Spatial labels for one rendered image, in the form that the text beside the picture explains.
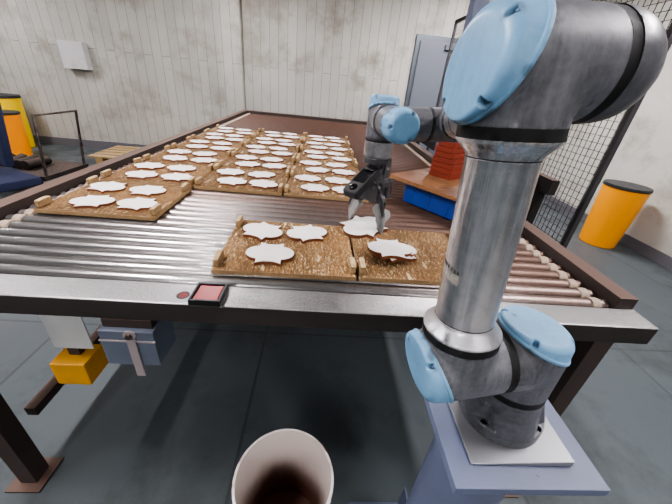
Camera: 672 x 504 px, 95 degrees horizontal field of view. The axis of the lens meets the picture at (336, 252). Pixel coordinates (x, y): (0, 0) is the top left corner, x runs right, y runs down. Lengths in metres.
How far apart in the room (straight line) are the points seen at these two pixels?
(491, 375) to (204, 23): 5.97
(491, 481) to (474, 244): 0.42
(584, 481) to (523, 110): 0.62
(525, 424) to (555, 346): 0.17
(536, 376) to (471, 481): 0.21
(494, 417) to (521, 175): 0.44
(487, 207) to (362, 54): 5.50
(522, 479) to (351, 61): 5.61
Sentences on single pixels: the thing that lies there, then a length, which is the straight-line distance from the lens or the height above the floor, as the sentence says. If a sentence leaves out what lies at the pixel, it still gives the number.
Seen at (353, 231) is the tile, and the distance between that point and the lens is 0.89.
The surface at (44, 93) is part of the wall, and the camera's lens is 7.41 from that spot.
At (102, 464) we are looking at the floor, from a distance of 1.77.
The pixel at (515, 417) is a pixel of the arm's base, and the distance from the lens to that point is 0.68.
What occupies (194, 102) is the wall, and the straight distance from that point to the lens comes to 6.21.
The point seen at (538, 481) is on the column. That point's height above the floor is 0.87.
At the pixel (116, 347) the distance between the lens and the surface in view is 1.01.
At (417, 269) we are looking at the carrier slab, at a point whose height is 0.94.
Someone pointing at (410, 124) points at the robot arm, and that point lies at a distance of 0.73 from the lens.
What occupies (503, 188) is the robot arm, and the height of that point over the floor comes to 1.34.
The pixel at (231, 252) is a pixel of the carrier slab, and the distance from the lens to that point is 1.00.
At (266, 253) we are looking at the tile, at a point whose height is 0.95.
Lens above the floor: 1.42
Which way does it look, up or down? 29 degrees down
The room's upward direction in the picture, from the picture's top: 6 degrees clockwise
